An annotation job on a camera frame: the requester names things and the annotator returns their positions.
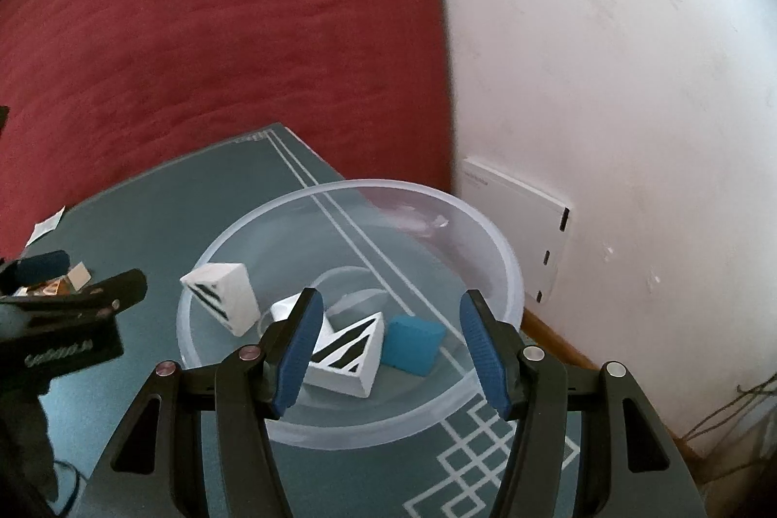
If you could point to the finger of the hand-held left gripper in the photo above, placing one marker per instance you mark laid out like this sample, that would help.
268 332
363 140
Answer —
115 290
45 264

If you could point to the white striped wedge block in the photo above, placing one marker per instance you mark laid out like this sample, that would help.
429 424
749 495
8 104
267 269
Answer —
227 290
349 354

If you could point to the green table mat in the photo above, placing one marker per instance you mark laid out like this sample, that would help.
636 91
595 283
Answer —
152 202

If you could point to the red quilted blanket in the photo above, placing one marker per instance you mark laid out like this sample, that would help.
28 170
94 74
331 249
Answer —
212 38

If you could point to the blue block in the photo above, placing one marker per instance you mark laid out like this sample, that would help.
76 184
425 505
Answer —
413 345

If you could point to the clear plastic bowl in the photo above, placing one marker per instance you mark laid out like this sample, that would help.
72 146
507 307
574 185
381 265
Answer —
425 227

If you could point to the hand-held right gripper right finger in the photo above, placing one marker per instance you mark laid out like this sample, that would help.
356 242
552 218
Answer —
485 360

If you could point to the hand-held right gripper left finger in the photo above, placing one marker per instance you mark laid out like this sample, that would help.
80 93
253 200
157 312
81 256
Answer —
297 360

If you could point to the wooden baseboard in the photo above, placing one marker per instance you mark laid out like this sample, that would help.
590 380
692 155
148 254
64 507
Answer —
558 339

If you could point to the white flat board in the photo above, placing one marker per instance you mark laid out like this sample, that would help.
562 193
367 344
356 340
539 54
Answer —
516 214

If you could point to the white paper sheet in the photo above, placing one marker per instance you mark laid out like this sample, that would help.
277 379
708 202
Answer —
45 228

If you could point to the orange striped wedge block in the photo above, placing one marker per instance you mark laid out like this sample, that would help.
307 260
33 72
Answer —
51 287

